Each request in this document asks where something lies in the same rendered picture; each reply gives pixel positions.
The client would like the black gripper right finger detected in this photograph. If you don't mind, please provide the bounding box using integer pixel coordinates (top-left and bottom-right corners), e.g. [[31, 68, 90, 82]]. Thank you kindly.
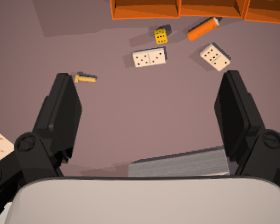
[[214, 70, 280, 187]]

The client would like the yellow hex bolt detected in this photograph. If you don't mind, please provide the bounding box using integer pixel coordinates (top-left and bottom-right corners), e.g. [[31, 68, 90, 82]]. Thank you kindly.
[[75, 74, 95, 82]]

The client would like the yellow die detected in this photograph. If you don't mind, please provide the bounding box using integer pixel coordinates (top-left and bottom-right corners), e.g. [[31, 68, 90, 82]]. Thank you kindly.
[[155, 29, 167, 44]]

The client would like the orange battery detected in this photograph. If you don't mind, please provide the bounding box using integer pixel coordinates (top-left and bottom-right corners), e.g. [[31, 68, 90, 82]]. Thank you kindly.
[[187, 17, 219, 41]]

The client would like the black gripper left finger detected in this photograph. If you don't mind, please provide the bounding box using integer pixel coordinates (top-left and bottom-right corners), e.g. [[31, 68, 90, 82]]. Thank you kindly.
[[0, 73, 82, 214]]

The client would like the orange bin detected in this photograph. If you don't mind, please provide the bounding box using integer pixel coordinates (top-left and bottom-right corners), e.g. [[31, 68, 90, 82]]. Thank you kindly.
[[110, 0, 280, 23]]

